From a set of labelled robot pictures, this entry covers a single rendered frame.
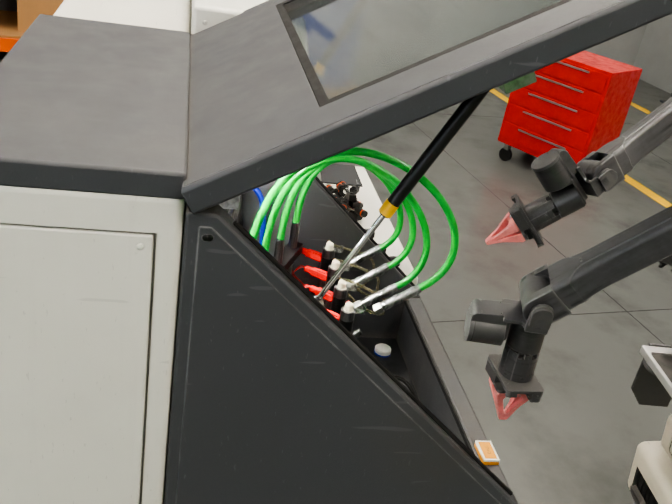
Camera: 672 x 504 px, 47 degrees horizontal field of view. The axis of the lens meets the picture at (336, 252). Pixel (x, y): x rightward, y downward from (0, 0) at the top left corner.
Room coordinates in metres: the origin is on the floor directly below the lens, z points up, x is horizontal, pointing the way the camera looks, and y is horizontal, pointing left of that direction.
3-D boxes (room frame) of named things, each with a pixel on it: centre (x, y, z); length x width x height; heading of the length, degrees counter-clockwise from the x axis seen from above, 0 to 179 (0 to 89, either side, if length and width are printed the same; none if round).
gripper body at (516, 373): (1.08, -0.33, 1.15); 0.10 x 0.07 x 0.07; 13
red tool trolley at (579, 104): (5.47, -1.44, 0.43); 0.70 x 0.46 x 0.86; 48
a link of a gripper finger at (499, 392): (1.09, -0.33, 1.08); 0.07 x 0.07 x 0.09; 13
